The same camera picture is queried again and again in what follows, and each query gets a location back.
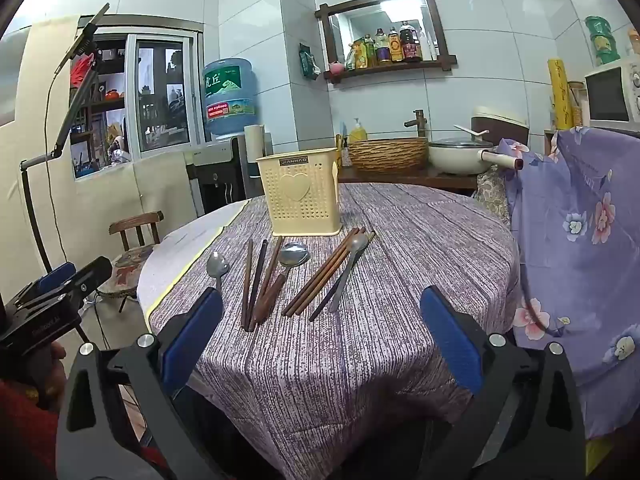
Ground small metal spoon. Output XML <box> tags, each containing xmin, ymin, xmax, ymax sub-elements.
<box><xmin>206</xmin><ymin>250</ymin><xmax>231</xmax><ymax>293</ymax></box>

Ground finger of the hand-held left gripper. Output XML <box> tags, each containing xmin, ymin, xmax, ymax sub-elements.
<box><xmin>20</xmin><ymin>256</ymin><xmax>113</xmax><ymax>311</ymax></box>
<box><xmin>12</xmin><ymin>261</ymin><xmax>78</xmax><ymax>307</ymax></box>

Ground person's left hand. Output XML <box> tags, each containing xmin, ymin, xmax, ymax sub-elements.
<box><xmin>30</xmin><ymin>340</ymin><xmax>68</xmax><ymax>411</ymax></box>

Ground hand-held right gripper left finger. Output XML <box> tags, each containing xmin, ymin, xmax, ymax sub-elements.
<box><xmin>56</xmin><ymin>287</ymin><xmax>226</xmax><ymax>480</ymax></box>

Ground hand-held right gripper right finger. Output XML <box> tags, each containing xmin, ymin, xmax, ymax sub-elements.
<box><xmin>420</xmin><ymin>286</ymin><xmax>587</xmax><ymax>480</ymax></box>

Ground black floor stand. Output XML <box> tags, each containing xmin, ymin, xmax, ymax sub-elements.
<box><xmin>20</xmin><ymin>2</ymin><xmax>112</xmax><ymax>275</ymax></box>

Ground green hanging packet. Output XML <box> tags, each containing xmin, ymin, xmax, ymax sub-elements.
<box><xmin>298</xmin><ymin>42</ymin><xmax>321</xmax><ymax>81</ymax></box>

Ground bronze faucet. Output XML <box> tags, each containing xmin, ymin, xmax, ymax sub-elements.
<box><xmin>404</xmin><ymin>109</ymin><xmax>428</xmax><ymax>138</ymax></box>

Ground green noodle cup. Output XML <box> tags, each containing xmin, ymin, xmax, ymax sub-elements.
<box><xmin>590</xmin><ymin>34</ymin><xmax>621</xmax><ymax>65</ymax></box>
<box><xmin>585</xmin><ymin>15</ymin><xmax>613</xmax><ymax>37</ymax></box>

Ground white pan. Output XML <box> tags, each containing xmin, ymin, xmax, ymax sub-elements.
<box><xmin>427</xmin><ymin>136</ymin><xmax>523</xmax><ymax>177</ymax></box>

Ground cream plastic utensil holder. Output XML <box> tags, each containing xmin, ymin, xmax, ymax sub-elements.
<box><xmin>256</xmin><ymin>150</ymin><xmax>343</xmax><ymax>237</ymax></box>

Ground cream brown rice cooker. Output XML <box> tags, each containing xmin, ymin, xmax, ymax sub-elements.
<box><xmin>471</xmin><ymin>106</ymin><xmax>530</xmax><ymax>147</ymax></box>

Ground white paper roll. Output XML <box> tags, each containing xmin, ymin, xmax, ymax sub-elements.
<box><xmin>244</xmin><ymin>124</ymin><xmax>266</xmax><ymax>163</ymax></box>

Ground woven brown basin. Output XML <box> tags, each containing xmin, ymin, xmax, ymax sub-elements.
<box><xmin>347</xmin><ymin>136</ymin><xmax>430</xmax><ymax>173</ymax></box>

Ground glass pan lid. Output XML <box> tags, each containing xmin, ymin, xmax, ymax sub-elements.
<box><xmin>429</xmin><ymin>136</ymin><xmax>496</xmax><ymax>151</ymax></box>

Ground yellow wrap roll box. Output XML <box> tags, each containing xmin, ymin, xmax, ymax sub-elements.
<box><xmin>546</xmin><ymin>57</ymin><xmax>573</xmax><ymax>131</ymax></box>

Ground patterned chair cushion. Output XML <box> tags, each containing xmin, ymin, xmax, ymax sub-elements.
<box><xmin>97</xmin><ymin>246</ymin><xmax>161</xmax><ymax>300</ymax></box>

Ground white microwave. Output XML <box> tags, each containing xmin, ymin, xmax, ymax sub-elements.
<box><xmin>584</xmin><ymin>57</ymin><xmax>640</xmax><ymax>128</ymax></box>

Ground wooden framed mirror shelf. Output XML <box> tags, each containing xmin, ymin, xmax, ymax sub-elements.
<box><xmin>314</xmin><ymin>0</ymin><xmax>458</xmax><ymax>84</ymax></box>

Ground wooden chair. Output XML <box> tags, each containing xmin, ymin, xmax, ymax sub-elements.
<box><xmin>97</xmin><ymin>210</ymin><xmax>166</xmax><ymax>313</ymax></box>

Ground person's left forearm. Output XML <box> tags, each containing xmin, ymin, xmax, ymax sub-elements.
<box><xmin>0</xmin><ymin>377</ymin><xmax>63</xmax><ymax>480</ymax></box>

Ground blue water jug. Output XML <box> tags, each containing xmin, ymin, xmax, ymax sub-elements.
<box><xmin>201</xmin><ymin>57</ymin><xmax>258</xmax><ymax>137</ymax></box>

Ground beige patterned cloth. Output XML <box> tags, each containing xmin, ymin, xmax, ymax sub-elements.
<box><xmin>475</xmin><ymin>165</ymin><xmax>513</xmax><ymax>226</ymax></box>

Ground purple floral cloth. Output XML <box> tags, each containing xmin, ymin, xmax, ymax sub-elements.
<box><xmin>492</xmin><ymin>125</ymin><xmax>640</xmax><ymax>443</ymax></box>

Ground water dispenser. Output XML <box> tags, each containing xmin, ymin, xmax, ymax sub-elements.
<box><xmin>185</xmin><ymin>132</ymin><xmax>273</xmax><ymax>216</ymax></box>

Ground glass jar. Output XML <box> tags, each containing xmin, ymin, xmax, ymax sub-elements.
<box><xmin>567</xmin><ymin>80</ymin><xmax>587</xmax><ymax>128</ymax></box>

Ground metal spoon wooden handle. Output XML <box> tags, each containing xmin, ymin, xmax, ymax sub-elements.
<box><xmin>250</xmin><ymin>241</ymin><xmax>312</xmax><ymax>332</ymax></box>

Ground wooden counter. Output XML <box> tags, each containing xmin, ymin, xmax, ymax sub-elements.
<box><xmin>337</xmin><ymin>165</ymin><xmax>481</xmax><ymax>196</ymax></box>

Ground purple striped tablecloth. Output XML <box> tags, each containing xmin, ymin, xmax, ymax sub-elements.
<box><xmin>137</xmin><ymin>182</ymin><xmax>523</xmax><ymax>480</ymax></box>

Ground aluminium sliding window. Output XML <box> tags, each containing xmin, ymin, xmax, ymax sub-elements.
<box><xmin>70</xmin><ymin>15</ymin><xmax>206</xmax><ymax>181</ymax></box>

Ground dark soy sauce bottle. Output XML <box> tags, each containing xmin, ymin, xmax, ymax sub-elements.
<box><xmin>400</xmin><ymin>21</ymin><xmax>424</xmax><ymax>62</ymax></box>

